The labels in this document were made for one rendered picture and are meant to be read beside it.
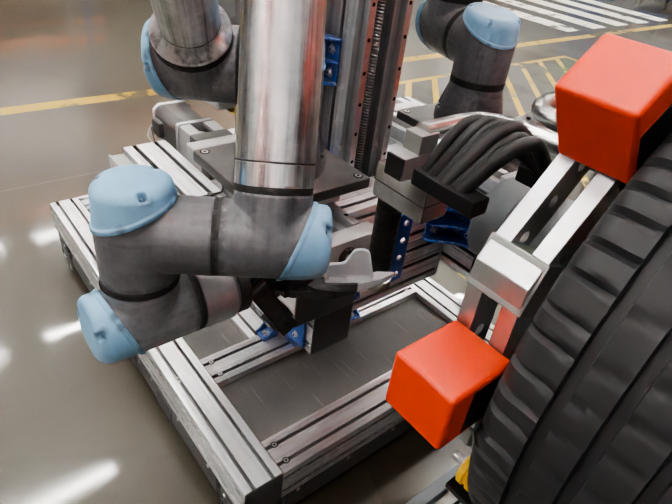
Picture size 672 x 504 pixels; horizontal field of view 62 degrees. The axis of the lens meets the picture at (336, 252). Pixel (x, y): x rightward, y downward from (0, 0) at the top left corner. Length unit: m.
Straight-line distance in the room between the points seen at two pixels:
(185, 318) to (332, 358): 0.91
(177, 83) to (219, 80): 0.06
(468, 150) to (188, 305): 0.34
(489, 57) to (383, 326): 0.77
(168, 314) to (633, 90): 0.45
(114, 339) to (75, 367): 1.21
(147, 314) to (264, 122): 0.22
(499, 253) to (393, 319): 1.08
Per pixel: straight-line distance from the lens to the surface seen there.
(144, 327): 0.57
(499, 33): 1.20
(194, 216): 0.51
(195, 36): 0.81
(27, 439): 1.65
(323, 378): 1.41
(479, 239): 0.82
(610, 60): 0.52
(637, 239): 0.47
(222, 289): 0.60
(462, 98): 1.23
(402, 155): 0.67
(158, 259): 0.52
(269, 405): 1.35
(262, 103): 0.50
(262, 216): 0.50
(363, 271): 0.68
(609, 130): 0.51
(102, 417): 1.64
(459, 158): 0.63
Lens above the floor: 1.25
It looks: 35 degrees down
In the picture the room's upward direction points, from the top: 8 degrees clockwise
